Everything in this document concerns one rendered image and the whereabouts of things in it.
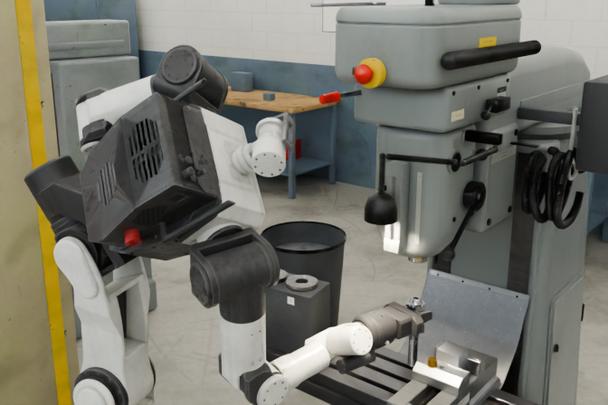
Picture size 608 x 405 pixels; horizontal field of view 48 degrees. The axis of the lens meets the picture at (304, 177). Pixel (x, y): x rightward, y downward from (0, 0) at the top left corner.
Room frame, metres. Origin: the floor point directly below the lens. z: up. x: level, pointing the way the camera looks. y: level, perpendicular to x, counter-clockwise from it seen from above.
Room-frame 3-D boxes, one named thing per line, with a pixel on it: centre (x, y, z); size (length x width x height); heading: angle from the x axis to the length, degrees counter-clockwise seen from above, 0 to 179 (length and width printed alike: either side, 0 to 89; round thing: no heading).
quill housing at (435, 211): (1.58, -0.28, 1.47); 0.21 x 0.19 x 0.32; 51
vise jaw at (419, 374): (1.47, -0.33, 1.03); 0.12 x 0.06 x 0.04; 51
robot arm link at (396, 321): (1.52, -0.21, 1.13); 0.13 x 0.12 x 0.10; 37
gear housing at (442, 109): (1.61, -0.31, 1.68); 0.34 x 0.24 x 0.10; 141
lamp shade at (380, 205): (1.42, -0.17, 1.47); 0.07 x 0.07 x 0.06
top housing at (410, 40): (1.59, -0.29, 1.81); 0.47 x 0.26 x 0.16; 141
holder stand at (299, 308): (1.80, 0.05, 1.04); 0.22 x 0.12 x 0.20; 60
